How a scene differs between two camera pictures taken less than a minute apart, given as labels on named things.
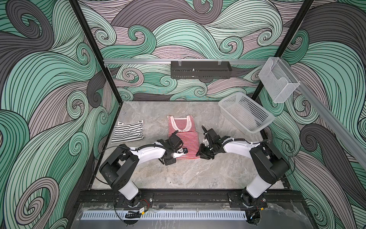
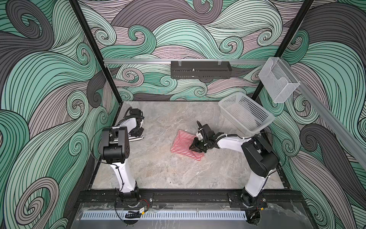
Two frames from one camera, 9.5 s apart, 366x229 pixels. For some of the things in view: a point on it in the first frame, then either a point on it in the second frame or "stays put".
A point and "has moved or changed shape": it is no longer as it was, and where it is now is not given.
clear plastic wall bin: (278, 80) stays put
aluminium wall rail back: (169, 61) stays put
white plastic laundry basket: (246, 113) stays put
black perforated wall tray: (201, 69) stays put
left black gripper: (169, 162) to (141, 130)
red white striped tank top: (186, 127) has moved or changed shape
